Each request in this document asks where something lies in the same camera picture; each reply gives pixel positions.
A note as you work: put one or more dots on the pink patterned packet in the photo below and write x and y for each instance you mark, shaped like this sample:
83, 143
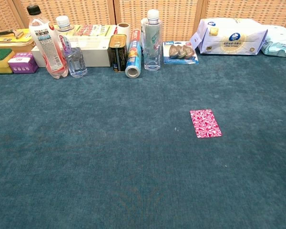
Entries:
205, 123

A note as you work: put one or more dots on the blue plastic wrap roll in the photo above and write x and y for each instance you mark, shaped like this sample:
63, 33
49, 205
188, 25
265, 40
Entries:
133, 57

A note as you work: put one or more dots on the blue felt table cover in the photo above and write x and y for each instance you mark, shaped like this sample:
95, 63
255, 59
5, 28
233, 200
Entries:
85, 143

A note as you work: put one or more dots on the black gold tin can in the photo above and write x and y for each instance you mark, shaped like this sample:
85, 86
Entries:
118, 55

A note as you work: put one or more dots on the blue correction tape blister pack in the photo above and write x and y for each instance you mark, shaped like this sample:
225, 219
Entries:
181, 52

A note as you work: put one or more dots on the tall clear bottle white cap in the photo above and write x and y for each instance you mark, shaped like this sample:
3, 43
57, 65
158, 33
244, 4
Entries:
152, 40

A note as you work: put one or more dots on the long white cardboard box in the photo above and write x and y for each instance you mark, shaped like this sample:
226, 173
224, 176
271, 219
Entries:
95, 55

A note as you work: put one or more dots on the white paper roll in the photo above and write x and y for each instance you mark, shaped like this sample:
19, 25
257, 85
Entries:
123, 31

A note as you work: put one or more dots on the small water bottle white cap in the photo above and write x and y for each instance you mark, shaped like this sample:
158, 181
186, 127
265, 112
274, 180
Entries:
75, 62

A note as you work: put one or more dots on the yellow green sponge multipack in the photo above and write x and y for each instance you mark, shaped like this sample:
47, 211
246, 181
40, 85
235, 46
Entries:
93, 30

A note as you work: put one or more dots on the rattan folding screen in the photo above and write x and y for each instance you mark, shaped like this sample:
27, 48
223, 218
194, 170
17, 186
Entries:
176, 14

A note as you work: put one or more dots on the pink drink bottle black cap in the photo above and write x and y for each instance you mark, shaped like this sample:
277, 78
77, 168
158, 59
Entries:
47, 47

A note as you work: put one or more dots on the white tissue pack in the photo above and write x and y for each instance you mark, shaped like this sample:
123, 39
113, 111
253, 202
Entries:
231, 38

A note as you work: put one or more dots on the small purple box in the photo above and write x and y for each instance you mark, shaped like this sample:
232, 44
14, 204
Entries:
22, 64

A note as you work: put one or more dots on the brown cardboard box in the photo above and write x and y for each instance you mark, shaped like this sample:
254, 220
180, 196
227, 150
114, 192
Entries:
23, 49

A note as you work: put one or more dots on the yellow razor blister pack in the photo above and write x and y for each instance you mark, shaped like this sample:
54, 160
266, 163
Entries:
12, 39

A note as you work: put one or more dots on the yellow sponge green pad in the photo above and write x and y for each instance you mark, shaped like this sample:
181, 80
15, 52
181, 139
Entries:
0, 62

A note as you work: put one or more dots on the light blue wet wipes pack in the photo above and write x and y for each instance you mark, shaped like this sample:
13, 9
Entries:
280, 43

